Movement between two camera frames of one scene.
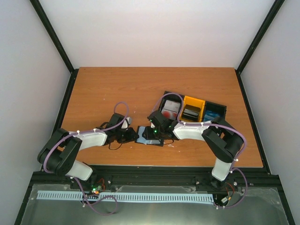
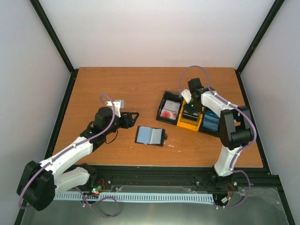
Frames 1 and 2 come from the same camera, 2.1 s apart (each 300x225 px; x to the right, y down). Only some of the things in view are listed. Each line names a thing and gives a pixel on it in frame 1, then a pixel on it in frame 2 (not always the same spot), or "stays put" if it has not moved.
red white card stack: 170,109 stays put
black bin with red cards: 171,105 stays put
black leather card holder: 149,135 stays put
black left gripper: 131,137 to 130,123
